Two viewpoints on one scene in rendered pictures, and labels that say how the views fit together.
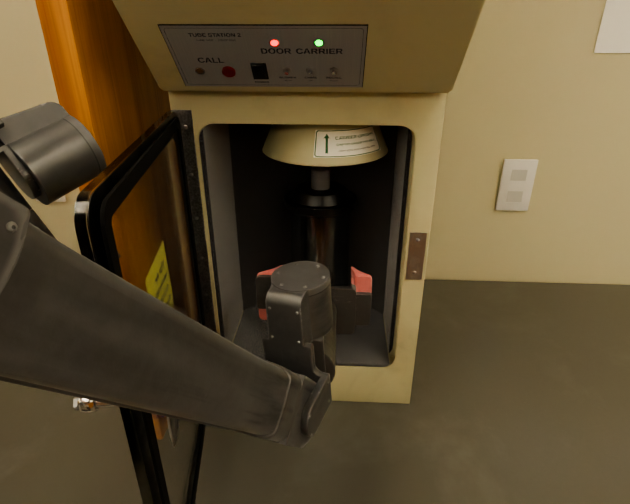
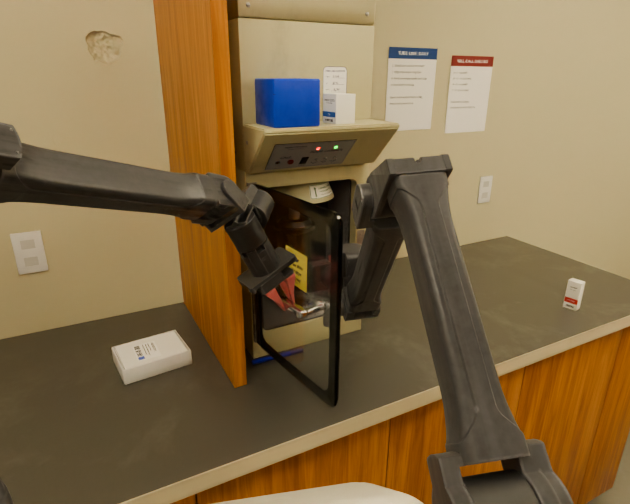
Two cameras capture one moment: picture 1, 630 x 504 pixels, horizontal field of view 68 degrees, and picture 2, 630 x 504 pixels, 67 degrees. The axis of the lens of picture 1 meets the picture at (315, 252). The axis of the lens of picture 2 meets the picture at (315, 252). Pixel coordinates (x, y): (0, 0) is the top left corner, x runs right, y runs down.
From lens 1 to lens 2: 0.69 m
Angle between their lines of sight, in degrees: 29
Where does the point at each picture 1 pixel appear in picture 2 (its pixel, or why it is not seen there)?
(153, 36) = (268, 149)
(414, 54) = (367, 148)
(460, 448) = (396, 337)
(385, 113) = (344, 174)
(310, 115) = (312, 178)
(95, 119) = not seen: hidden behind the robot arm
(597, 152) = not seen: hidden behind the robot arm
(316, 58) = (330, 153)
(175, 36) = (279, 148)
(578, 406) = not seen: hidden behind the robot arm
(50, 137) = (262, 199)
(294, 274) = (348, 248)
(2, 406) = (121, 406)
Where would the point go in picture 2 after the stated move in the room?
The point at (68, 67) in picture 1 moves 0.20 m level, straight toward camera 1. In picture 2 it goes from (229, 167) to (317, 179)
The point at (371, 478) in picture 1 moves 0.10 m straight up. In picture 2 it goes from (368, 360) to (370, 324)
